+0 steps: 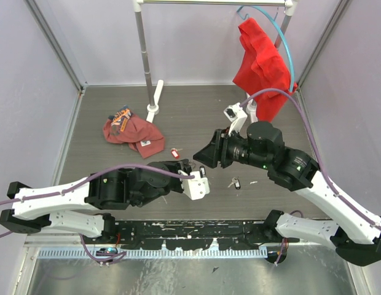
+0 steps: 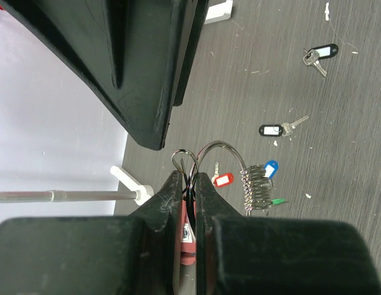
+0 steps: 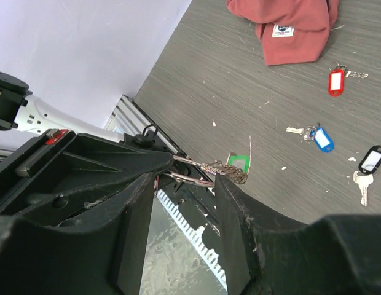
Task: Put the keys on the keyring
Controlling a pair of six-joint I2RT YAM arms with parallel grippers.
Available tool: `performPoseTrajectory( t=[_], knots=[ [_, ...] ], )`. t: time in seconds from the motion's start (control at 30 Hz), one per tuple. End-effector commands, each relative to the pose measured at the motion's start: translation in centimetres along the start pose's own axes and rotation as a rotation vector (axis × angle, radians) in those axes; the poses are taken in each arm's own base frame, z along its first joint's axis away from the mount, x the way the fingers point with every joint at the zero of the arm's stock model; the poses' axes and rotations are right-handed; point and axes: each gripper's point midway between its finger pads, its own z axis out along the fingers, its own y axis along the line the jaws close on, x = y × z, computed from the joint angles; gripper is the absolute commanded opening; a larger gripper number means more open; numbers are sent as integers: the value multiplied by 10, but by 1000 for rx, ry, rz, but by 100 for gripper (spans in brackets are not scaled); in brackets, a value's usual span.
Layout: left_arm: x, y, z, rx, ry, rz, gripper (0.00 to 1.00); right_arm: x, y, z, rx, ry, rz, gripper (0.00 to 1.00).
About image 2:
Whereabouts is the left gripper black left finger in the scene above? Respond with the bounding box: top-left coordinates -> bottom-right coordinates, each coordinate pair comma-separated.
0,171 -> 183,294

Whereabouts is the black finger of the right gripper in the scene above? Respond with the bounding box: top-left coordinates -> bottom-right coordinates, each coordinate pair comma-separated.
173,0 -> 209,106
0,1 -> 197,151

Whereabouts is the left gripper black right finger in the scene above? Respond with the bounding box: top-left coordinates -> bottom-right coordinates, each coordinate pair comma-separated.
195,173 -> 381,294

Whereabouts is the key with green tag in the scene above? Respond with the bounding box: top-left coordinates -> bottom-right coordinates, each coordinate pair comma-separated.
271,199 -> 287,206

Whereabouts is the large metal keyring with clips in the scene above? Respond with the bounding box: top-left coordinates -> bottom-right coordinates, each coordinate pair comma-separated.
171,141 -> 273,217

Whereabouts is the key with blue tag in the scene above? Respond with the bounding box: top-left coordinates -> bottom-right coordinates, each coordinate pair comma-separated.
264,160 -> 279,179

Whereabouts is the key with solid black tag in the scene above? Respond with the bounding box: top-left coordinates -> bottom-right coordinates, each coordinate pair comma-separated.
258,116 -> 309,137

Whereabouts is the crumpled dusty red shirt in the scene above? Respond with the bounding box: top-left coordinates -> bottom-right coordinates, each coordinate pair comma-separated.
180,200 -> 196,266

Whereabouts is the key with red tag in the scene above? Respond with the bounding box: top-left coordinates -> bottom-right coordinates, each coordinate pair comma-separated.
211,162 -> 234,188

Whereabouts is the key with black windowed tag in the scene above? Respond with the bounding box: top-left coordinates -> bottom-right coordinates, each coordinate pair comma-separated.
302,44 -> 339,77

